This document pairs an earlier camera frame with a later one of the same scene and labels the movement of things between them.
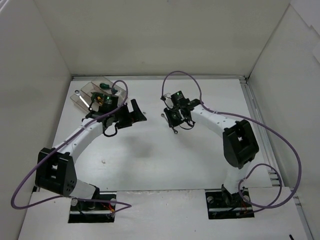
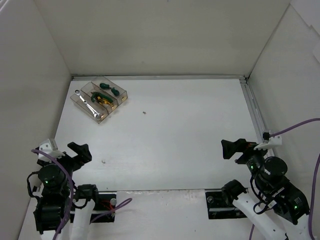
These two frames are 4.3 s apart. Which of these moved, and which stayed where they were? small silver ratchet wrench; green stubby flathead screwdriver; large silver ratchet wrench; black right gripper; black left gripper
Moved: small silver ratchet wrench; black left gripper; black right gripper
Stayed: green stubby flathead screwdriver; large silver ratchet wrench
